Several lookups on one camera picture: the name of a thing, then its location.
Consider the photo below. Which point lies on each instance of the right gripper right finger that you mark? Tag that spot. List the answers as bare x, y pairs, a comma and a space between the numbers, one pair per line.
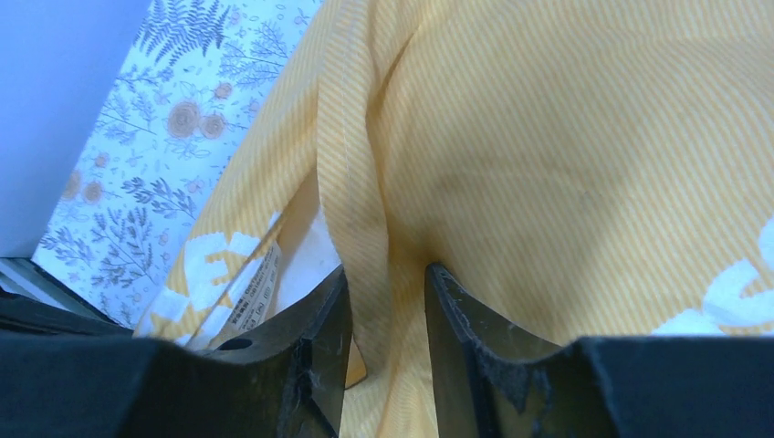
492, 378

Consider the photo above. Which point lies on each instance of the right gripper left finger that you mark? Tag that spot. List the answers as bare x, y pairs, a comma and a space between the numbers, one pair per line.
63, 375

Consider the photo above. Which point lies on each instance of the orange pillowcase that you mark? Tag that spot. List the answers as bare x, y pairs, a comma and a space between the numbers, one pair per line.
584, 167

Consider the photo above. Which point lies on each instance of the white pillow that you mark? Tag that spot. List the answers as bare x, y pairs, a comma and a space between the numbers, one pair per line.
308, 253

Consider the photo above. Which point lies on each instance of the floral tablecloth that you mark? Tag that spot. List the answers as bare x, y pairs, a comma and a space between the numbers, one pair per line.
196, 76

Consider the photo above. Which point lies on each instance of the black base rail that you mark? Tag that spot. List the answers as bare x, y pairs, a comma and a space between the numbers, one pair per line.
24, 277

